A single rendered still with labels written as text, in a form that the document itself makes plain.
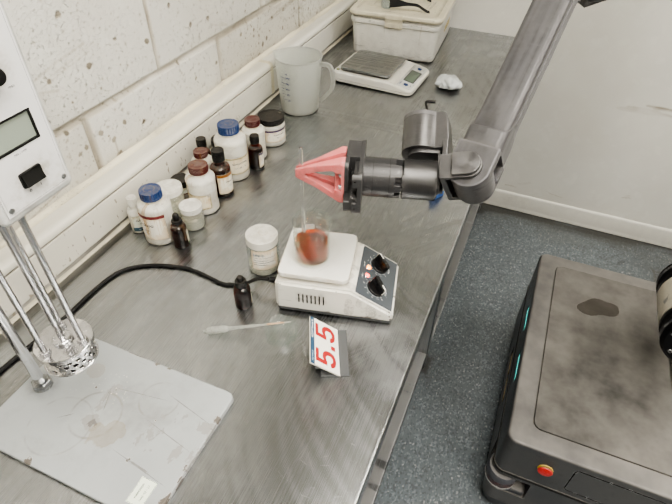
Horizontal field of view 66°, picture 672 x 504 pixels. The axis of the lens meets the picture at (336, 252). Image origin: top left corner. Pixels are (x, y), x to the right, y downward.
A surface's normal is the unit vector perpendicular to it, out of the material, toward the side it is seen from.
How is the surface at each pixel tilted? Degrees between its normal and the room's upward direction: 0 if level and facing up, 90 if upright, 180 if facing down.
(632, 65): 90
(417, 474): 0
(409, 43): 93
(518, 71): 37
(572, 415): 0
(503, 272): 0
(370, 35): 93
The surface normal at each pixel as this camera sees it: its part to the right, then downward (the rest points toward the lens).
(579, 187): -0.39, 0.62
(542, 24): -0.31, -0.26
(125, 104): 0.92, 0.27
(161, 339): 0.02, -0.74
